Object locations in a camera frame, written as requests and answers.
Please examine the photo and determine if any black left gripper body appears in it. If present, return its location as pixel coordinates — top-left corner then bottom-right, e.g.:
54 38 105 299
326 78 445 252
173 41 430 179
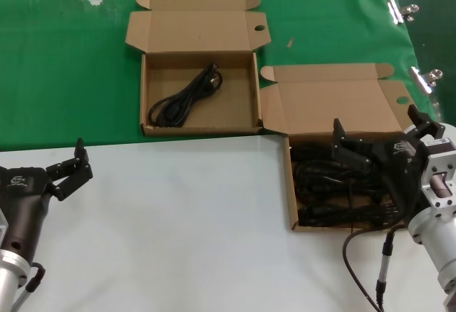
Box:
0 165 55 260

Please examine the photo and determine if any silver right arm cable connector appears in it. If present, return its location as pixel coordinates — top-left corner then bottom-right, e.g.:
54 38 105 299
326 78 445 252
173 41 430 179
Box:
376 228 398 312

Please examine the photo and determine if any left arm cable with connector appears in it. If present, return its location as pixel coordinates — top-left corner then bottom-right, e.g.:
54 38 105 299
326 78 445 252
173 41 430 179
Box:
9 261 46 312

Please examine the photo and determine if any brown cardboard box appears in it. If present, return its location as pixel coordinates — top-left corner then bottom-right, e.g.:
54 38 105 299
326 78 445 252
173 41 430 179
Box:
259 62 417 234

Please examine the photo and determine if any wrist aluminium camera mount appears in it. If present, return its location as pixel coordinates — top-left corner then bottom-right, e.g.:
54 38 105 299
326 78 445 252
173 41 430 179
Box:
422 122 456 219
0 207 10 245

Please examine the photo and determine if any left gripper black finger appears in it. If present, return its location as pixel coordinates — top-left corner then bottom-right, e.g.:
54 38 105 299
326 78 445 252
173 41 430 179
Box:
45 137 95 203

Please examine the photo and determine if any green table cloth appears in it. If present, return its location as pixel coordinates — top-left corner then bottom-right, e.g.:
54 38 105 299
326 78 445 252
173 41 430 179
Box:
0 0 445 153

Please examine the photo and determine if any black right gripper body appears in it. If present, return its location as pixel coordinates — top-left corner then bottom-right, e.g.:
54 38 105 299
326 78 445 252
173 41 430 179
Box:
370 137 429 221

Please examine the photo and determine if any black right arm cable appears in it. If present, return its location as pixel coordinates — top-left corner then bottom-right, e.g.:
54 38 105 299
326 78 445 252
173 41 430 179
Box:
342 225 407 312

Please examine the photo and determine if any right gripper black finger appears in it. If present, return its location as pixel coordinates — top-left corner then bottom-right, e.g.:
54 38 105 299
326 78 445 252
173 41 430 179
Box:
405 104 445 145
331 118 375 170

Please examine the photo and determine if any silver binder clip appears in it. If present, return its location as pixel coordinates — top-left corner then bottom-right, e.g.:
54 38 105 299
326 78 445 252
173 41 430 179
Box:
387 0 420 25
408 66 445 95

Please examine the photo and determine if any cardboard box with torn corner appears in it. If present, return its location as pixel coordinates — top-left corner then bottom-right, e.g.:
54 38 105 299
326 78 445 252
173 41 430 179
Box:
125 0 272 137

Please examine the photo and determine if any right wrist aluminium camera mount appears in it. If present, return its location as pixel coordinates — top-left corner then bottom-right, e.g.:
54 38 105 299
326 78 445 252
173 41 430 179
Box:
422 122 456 219

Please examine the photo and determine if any left wrist aluminium camera mount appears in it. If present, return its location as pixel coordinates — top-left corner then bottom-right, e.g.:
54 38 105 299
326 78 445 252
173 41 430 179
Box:
0 207 10 245

